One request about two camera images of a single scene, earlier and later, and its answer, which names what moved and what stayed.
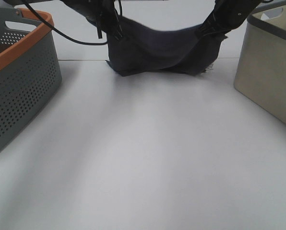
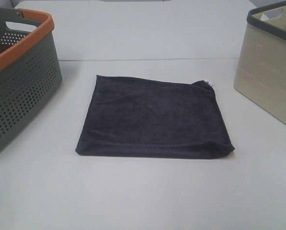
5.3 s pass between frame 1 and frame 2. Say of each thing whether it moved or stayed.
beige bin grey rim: stayed
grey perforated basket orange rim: stayed
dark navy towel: moved
